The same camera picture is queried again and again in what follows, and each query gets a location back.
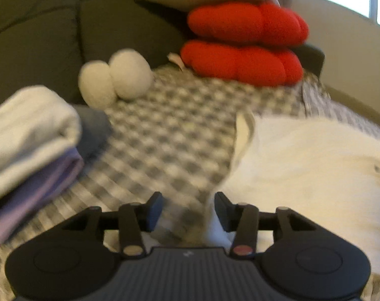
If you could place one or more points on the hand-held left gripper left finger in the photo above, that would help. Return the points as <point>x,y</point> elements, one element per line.
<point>154,214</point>

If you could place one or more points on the grey white checkered blanket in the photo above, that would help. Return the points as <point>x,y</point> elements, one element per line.
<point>165,138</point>

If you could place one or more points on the red knitted cushion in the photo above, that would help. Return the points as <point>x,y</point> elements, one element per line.
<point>240,64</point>
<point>246,25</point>

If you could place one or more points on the folded white garment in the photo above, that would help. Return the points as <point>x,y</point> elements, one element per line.
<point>27,134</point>

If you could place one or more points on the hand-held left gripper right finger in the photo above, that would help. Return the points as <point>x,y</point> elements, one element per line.
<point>223,214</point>

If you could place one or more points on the cream white garment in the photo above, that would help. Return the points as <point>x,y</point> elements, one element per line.
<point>303,169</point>

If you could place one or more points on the dark grey sofa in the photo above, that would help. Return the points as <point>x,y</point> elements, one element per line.
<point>36,37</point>

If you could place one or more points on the folded purple garment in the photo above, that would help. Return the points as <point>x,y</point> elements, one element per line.
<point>36,191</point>

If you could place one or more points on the white plush toy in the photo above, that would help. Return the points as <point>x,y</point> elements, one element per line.
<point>127,75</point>

